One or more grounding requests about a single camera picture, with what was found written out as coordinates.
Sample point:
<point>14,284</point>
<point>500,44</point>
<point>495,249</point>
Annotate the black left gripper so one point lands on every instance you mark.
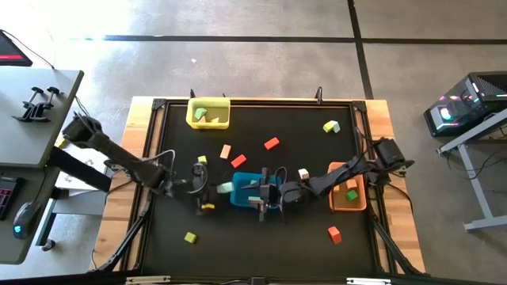
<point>198,188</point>

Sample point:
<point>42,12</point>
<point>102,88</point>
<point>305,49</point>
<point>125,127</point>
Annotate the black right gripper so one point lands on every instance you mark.
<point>277,194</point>

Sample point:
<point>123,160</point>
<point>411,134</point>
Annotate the mint green long block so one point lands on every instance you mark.
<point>225,187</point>
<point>253,198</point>

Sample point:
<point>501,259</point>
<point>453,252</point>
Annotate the blue plastic bin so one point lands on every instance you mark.
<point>237,190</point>

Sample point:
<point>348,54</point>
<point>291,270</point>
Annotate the yellow-green small cube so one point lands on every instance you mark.
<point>190,237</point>
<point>202,159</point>
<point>328,127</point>

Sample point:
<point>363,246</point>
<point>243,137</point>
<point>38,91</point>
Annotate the red wooden block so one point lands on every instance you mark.
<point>334,234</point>
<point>238,161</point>
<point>271,143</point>

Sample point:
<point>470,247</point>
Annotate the pale pink small cube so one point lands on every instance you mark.
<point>303,173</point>

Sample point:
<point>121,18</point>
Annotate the tan medium block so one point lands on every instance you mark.
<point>215,119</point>

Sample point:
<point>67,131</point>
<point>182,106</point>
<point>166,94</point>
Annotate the yellow small cube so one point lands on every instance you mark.
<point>336,188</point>

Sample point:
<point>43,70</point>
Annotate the mint green medium block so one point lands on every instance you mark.
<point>200,114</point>

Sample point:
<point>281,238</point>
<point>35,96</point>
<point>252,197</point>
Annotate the orange plastic bin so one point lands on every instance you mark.
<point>344,204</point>

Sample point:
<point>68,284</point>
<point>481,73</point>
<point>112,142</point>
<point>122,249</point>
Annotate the orange small cube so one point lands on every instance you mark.
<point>351,184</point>

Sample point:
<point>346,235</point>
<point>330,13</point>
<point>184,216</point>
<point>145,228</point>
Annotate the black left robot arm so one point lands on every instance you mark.
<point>119,156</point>

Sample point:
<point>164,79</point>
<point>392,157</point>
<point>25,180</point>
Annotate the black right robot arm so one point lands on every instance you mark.
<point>336,176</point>

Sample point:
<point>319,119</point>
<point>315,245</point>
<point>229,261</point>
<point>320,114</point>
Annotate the peach long block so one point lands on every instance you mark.
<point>225,151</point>

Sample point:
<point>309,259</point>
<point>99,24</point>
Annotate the black table mat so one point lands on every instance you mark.
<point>277,257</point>

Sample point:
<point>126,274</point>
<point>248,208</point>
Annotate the yellow plastic bin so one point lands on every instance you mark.
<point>208,124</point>

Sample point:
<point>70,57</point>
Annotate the green small cube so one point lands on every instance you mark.
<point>351,195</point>

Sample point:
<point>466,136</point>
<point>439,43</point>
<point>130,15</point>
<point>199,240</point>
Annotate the white wooden block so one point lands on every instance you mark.
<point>336,126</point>

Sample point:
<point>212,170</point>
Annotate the silver aluminium bar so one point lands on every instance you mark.
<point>146,280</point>
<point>368,281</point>

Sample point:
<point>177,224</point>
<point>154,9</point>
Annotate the black desk base beam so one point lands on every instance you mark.
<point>75,170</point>

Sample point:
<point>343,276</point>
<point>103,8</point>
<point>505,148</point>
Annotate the black caster wheel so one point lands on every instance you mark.
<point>48,245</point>

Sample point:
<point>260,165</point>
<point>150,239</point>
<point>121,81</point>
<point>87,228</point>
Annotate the black computer mouse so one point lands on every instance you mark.
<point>24,219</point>

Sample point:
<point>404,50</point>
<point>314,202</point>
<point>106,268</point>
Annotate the black desk clamp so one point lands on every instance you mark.
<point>50,95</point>
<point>27,107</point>

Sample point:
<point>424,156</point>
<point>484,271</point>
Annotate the grey desk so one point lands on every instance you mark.
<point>27,134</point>

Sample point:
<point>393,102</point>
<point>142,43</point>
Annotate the black backlit keyboard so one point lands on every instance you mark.
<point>6,196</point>

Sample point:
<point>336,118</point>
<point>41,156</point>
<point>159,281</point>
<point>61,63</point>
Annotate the black glass computer tower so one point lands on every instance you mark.
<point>467,105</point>

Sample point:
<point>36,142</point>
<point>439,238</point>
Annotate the black monitor with red stripe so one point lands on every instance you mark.
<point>10,51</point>

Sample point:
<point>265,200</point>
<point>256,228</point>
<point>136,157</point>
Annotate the black small camera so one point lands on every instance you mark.
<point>257,281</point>

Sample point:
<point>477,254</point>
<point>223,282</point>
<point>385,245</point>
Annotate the black aluminium table frame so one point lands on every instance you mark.
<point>257,101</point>

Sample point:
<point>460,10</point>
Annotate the black corner bracket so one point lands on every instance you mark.
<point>158,103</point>
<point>359,106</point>

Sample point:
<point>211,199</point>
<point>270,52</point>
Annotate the grey desk leg frame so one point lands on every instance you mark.
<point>79,204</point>

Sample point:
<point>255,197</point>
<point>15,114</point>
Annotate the white metal desk frame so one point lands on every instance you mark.
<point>473,178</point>

